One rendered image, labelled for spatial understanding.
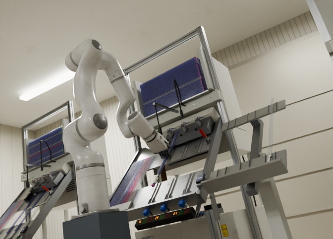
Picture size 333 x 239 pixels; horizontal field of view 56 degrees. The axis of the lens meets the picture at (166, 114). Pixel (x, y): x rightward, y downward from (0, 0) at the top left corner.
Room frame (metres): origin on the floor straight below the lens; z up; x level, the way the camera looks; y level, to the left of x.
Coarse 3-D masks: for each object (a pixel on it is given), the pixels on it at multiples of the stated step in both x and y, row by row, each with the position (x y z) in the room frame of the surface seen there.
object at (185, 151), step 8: (208, 136) 1.88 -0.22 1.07; (184, 144) 1.98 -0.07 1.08; (192, 144) 1.92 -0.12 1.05; (200, 144) 1.87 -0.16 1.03; (144, 152) 2.24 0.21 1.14; (152, 152) 2.16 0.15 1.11; (176, 152) 1.96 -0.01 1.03; (184, 152) 1.91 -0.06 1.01; (192, 152) 1.85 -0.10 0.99; (200, 152) 1.81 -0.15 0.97; (136, 160) 2.21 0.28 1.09; (160, 160) 2.01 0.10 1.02; (168, 160) 1.94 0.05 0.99; (176, 160) 1.90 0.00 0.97; (184, 160) 1.93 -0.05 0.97; (152, 168) 1.99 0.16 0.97
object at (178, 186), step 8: (184, 176) 1.72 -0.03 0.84; (192, 176) 1.67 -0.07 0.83; (160, 184) 1.79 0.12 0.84; (168, 184) 1.74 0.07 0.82; (176, 184) 1.70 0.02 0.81; (184, 184) 1.66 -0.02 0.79; (192, 184) 1.62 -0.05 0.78; (144, 192) 1.83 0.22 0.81; (152, 192) 1.78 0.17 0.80; (160, 192) 1.73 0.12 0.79; (168, 192) 1.69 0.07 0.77; (176, 192) 1.65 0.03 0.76; (184, 192) 1.61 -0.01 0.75; (136, 200) 1.81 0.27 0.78; (144, 200) 1.77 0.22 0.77; (152, 200) 1.71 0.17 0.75; (160, 200) 1.68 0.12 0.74
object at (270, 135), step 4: (272, 100) 1.46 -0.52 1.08; (272, 104) 1.43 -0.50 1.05; (272, 108) 1.41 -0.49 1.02; (272, 112) 1.39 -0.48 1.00; (272, 116) 1.37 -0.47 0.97; (272, 120) 1.35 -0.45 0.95; (272, 124) 1.34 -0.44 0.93; (272, 128) 1.32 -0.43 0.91; (272, 132) 1.31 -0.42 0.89; (272, 136) 1.29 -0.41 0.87; (272, 140) 1.28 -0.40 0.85; (268, 144) 1.27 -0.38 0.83; (272, 144) 1.27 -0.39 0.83; (268, 148) 1.25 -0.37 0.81; (272, 148) 1.25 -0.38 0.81; (268, 152) 1.24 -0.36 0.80; (272, 152) 1.24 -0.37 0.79
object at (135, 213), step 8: (192, 192) 1.53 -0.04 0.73; (168, 200) 1.60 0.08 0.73; (176, 200) 1.59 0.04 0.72; (184, 200) 1.57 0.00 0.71; (192, 200) 1.56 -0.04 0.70; (136, 208) 1.71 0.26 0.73; (144, 208) 1.69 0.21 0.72; (152, 208) 1.67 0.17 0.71; (168, 208) 1.64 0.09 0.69; (176, 208) 1.63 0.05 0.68; (128, 216) 1.77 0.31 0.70; (136, 216) 1.75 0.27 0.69; (144, 216) 1.74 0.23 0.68
